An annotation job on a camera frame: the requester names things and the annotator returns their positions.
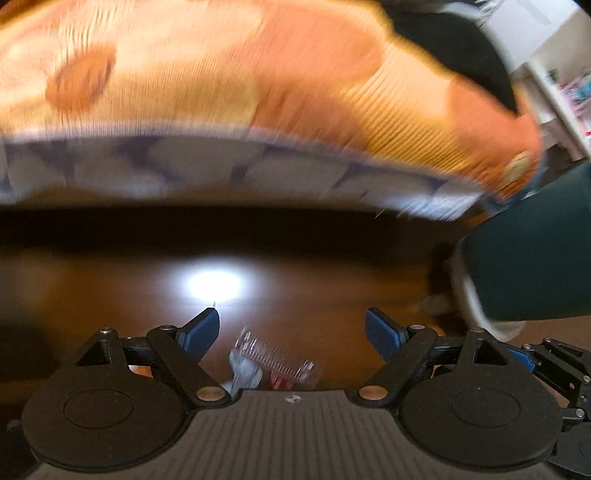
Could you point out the white floral bed sheet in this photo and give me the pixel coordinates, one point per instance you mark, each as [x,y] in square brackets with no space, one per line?
[231,166]

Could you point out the white corner shelf unit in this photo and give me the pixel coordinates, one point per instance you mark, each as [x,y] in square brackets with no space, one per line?
[561,97]

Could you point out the grey wrapper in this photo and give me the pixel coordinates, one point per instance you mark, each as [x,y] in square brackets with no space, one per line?
[244,371]

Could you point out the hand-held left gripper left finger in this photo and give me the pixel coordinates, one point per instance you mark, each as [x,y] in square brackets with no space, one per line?
[203,330]

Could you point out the teal plastic bin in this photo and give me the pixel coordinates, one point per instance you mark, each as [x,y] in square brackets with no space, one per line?
[531,249]

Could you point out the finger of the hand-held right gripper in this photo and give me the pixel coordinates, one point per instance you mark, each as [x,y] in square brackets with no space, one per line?
[561,353]
[521,357]

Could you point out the orange patterned blanket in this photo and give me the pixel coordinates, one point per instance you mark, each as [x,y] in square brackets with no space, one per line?
[231,74]

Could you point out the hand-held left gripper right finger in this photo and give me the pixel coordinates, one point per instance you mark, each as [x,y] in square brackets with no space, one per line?
[381,334]

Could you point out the plain black cloth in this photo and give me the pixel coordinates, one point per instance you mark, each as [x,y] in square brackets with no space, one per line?
[461,41]

